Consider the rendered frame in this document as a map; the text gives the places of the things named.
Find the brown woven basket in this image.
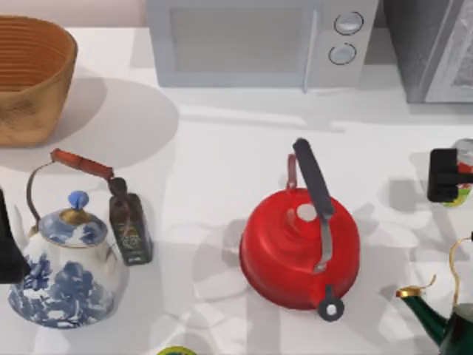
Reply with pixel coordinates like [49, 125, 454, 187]
[0, 15, 79, 148]

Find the blue and white teapot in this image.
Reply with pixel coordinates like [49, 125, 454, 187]
[7, 147, 129, 330]

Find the green and yellow round object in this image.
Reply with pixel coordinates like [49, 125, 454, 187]
[156, 345, 200, 355]

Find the red kettle with black handle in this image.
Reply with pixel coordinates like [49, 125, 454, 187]
[239, 138, 361, 322]

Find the microwave door handle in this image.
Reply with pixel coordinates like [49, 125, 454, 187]
[302, 9, 319, 94]

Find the microwave oven door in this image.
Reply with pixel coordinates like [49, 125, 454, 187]
[146, 0, 319, 89]

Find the pale microwave oven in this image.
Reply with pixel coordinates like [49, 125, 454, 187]
[146, 0, 380, 93]

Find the dark olive oil bottle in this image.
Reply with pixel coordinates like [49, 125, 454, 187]
[107, 177, 154, 267]

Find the round microwave knob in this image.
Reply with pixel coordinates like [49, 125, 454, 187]
[333, 10, 365, 36]
[327, 41, 358, 67]

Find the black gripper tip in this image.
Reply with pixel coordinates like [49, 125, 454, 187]
[0, 188, 32, 285]

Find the green kettle with gold trim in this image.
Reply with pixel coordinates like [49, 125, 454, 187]
[395, 236, 473, 355]

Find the red and green can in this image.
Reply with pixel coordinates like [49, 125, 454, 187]
[442, 138, 473, 209]

